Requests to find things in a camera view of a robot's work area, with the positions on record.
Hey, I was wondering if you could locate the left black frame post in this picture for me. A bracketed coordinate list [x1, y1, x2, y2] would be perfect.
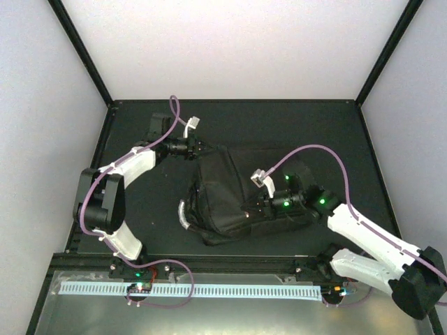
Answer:
[47, 0, 113, 107]

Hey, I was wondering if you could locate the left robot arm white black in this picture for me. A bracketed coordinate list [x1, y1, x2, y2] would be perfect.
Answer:
[73, 115, 200, 278]

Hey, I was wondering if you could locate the black student bag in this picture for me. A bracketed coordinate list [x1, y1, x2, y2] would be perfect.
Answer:
[177, 147, 320, 246]

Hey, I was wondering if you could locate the light blue slotted cable duct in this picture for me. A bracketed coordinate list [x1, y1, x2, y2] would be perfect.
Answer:
[58, 281, 322, 301]

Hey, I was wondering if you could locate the black frame post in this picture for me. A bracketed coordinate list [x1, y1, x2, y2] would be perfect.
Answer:
[47, 0, 113, 107]
[356, 0, 424, 107]

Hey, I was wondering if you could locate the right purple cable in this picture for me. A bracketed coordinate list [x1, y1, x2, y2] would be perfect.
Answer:
[268, 144, 447, 308]

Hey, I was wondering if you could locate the right black frame post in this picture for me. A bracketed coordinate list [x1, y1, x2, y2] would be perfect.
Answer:
[356, 0, 424, 107]

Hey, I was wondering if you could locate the black front rail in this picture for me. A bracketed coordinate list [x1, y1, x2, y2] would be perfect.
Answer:
[47, 253, 335, 283]

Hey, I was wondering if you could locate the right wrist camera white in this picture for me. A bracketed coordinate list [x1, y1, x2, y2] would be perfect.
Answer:
[251, 169, 276, 198]

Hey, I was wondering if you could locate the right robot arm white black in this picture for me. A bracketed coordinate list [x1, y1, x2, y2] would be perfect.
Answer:
[251, 169, 446, 320]

